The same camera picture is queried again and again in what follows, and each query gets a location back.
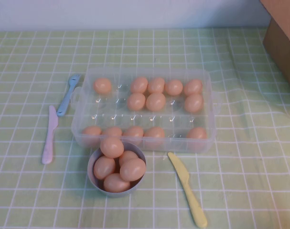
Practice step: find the clear plastic egg box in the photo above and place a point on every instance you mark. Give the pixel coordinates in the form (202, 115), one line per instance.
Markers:
(111, 112)

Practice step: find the brown cardboard box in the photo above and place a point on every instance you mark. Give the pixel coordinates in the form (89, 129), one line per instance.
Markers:
(283, 47)

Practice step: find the yellow plastic knife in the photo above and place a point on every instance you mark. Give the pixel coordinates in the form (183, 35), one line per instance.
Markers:
(185, 181)

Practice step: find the blue plastic fork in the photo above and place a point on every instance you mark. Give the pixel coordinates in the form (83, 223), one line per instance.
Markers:
(63, 105)

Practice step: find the grey round bowl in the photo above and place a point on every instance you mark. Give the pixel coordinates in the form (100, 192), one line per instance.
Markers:
(116, 195)

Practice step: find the pink plastic knife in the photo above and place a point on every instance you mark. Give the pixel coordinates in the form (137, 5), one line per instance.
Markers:
(49, 143)

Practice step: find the green checked tablecloth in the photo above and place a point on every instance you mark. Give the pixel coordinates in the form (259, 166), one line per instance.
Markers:
(242, 179)

